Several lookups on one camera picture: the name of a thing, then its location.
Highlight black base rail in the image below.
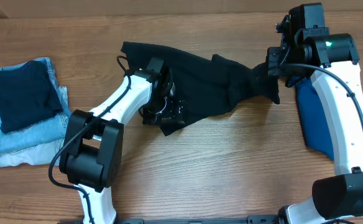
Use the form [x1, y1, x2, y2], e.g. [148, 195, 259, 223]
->
[57, 214, 294, 224]

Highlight folded navy shirt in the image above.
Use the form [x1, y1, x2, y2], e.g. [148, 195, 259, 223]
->
[0, 60, 63, 134]

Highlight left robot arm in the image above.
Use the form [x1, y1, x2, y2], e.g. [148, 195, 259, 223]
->
[55, 58, 185, 223]

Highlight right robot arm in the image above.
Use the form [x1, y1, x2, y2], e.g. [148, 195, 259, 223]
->
[267, 3, 363, 224]

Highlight black t-shirt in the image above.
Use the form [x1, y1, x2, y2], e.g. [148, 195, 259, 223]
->
[121, 42, 280, 136]

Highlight folded light denim jeans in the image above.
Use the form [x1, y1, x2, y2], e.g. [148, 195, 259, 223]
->
[0, 139, 64, 167]

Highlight folded blue jeans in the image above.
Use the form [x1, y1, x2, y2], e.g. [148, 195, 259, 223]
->
[0, 57, 70, 154]

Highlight blue t-shirt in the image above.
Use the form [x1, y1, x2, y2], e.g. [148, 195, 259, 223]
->
[286, 77, 334, 161]

